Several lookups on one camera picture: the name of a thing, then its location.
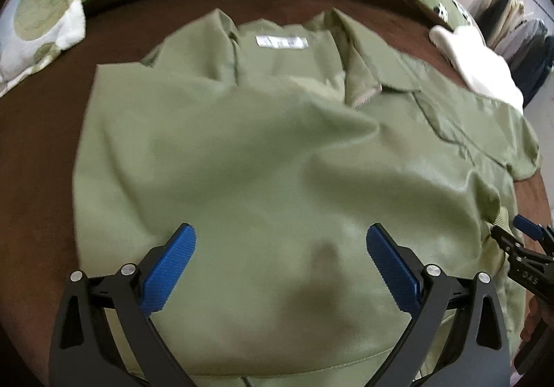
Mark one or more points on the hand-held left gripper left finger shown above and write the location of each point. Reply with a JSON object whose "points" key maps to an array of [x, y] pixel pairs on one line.
{"points": [[171, 265]]}

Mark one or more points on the white green spotted pillow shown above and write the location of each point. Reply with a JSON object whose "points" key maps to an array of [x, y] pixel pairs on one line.
{"points": [[43, 10]]}

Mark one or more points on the person's right hand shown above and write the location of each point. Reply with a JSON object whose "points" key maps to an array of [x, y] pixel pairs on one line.
{"points": [[533, 317]]}

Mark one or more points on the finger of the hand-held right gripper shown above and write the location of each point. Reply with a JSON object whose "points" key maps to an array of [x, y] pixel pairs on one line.
{"points": [[506, 242], [529, 226]]}

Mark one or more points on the light green shirt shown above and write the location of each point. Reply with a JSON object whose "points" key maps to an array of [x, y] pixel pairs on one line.
{"points": [[259, 144]]}

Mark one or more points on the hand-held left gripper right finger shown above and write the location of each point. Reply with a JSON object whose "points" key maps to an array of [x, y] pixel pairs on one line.
{"points": [[391, 268]]}

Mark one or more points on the white fleece cloth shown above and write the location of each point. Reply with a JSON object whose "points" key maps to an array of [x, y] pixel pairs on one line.
{"points": [[476, 58]]}

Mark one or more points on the brown blanket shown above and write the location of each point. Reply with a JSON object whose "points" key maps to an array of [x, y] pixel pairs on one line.
{"points": [[39, 162]]}

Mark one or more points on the clothes rack with garments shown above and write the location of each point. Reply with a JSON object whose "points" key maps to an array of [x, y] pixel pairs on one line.
{"points": [[519, 32]]}

